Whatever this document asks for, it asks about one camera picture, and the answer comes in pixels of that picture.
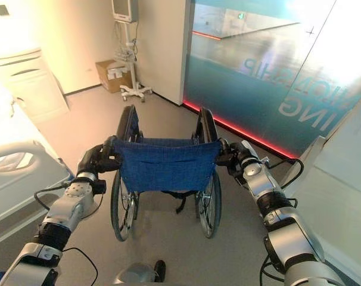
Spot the white medical monitor stand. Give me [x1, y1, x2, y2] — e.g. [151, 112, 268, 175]
[112, 20, 153, 103]

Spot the grey patient monitor screen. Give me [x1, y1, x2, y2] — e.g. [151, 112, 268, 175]
[111, 0, 139, 23]

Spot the blue fabric wheelchair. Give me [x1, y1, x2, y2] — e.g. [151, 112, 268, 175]
[101, 104, 229, 243]

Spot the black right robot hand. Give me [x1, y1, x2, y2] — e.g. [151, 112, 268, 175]
[216, 141, 253, 179]

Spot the teal glass partition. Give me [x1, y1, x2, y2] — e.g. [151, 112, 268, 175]
[182, 0, 361, 160]

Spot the white hospital bed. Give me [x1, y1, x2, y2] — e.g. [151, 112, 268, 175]
[0, 76, 77, 248]

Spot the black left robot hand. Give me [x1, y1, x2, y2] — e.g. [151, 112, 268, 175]
[77, 144, 124, 179]

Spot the dark robot foot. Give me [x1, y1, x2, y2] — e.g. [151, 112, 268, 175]
[153, 259, 167, 282]

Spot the white bedside cabinet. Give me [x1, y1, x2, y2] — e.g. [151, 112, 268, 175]
[0, 47, 70, 123]

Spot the silver robot leg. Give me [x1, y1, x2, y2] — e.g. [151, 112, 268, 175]
[113, 261, 158, 286]

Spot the brown cardboard box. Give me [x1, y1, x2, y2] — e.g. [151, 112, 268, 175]
[95, 59, 134, 94]

